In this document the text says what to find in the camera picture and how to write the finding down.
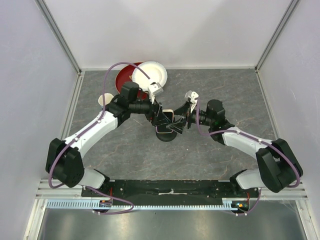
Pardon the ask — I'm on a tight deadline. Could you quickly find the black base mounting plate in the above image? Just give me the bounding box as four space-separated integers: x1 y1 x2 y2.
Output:
81 178 260 201

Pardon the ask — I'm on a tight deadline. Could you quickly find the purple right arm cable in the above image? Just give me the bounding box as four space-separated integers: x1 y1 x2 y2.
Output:
194 98 302 217

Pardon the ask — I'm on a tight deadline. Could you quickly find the aluminium frame post right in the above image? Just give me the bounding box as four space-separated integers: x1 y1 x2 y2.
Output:
254 0 301 73

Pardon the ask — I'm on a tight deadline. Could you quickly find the aluminium frame post left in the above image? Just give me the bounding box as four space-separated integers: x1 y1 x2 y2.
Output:
34 0 83 75

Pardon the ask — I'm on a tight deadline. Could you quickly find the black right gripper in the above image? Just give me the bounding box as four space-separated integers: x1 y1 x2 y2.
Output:
166 101 214 135

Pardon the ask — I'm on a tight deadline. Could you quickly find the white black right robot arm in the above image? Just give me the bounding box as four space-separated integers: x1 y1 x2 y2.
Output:
166 99 303 197

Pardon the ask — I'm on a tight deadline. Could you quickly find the blue white paper cup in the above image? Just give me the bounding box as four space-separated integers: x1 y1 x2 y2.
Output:
97 93 114 108

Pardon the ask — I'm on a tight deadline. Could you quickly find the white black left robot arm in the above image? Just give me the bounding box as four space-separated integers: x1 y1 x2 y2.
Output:
45 81 174 197

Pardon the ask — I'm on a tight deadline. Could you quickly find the pink smartphone black screen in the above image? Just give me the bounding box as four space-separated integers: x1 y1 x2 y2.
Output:
155 109 174 134

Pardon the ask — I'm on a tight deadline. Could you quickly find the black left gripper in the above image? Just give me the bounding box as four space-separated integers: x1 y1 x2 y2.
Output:
129 92 170 126

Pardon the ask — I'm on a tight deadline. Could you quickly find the aluminium front rail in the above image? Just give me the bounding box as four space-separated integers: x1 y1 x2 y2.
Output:
35 179 308 201

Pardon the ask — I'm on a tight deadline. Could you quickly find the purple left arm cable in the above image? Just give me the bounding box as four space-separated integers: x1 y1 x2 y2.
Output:
48 61 136 216

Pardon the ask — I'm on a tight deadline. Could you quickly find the aluminium frame post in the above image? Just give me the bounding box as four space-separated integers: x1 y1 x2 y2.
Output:
34 0 83 75
254 0 301 73

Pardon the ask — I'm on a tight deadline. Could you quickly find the black phone stand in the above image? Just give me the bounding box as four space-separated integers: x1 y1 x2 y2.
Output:
155 130 177 142

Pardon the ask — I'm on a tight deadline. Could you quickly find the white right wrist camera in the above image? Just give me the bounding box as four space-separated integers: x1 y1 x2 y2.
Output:
184 90 199 113

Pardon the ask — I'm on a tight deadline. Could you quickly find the red round tray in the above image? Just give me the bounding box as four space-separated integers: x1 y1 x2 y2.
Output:
115 65 149 100

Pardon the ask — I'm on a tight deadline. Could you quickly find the white paper plate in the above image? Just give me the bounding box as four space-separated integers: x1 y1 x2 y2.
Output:
132 61 168 91

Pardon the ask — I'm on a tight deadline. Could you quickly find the light blue cable duct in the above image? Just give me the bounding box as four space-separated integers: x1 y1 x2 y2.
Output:
46 199 249 211

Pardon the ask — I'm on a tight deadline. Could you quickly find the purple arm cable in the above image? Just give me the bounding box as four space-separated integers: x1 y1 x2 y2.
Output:
48 61 136 216
194 98 302 217

